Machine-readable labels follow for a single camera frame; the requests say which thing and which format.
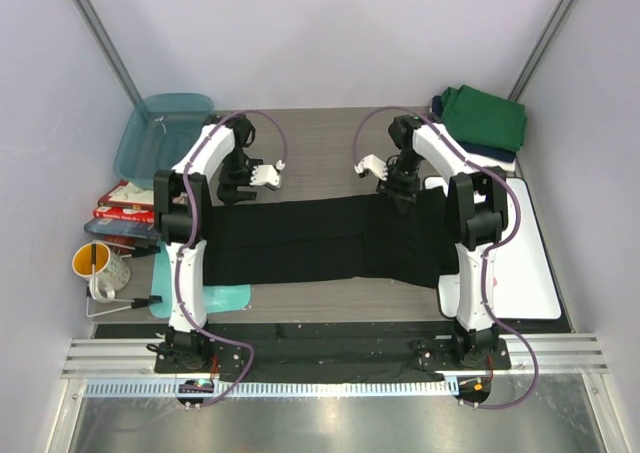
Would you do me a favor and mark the right aluminium corner post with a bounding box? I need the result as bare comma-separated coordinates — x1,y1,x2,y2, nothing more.
508,0,579,102

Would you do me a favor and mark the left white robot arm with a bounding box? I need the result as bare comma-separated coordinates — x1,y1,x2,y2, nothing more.
153,113,263,372

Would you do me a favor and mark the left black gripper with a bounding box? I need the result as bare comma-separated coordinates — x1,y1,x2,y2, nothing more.
218,148,265,207

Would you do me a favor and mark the white floral mug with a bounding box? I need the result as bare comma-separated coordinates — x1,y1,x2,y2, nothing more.
89,249,131,302

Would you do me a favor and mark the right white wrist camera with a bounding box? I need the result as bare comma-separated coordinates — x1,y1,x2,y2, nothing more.
354,154,388,181

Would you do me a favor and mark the aluminium corner post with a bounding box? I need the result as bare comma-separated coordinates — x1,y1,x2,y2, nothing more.
71,0,142,106
508,0,579,102

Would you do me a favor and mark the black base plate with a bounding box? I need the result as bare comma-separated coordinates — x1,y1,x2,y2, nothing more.
154,322,511,382

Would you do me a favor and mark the white folded t shirt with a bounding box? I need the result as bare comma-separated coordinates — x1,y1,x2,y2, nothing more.
473,155,516,173

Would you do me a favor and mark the green folded t shirt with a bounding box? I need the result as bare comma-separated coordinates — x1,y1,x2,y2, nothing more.
440,85,528,153

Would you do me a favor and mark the aluminium rail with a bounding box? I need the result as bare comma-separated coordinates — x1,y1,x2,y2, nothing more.
62,334,608,383

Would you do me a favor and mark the black floral t shirt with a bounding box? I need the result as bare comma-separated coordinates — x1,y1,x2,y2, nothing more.
204,187,459,288

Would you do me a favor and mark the yellow mug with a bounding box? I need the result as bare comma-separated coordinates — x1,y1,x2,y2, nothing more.
71,242,111,278

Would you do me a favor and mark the left aluminium corner post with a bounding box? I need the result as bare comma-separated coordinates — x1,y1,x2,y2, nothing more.
71,0,142,106

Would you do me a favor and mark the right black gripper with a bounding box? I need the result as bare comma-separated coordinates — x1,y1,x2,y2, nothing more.
377,149,426,215

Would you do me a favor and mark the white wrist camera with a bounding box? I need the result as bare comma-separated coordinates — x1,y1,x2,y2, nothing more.
354,154,388,181
249,160,286,190

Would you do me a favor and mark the white slotted cable duct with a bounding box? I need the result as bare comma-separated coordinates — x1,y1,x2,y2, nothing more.
84,377,459,400

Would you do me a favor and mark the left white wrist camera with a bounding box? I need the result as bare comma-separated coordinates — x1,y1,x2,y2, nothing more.
249,160,286,190

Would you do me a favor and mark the teal plastic bin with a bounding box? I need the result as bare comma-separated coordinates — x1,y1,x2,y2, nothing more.
113,93,214,189

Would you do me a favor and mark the white whiteboard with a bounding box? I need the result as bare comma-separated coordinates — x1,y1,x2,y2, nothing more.
423,175,564,320

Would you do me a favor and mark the blue grey book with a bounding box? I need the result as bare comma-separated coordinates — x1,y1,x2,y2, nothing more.
84,218,161,241

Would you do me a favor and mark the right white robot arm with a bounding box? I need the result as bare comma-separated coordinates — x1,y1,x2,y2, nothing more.
377,113,509,368

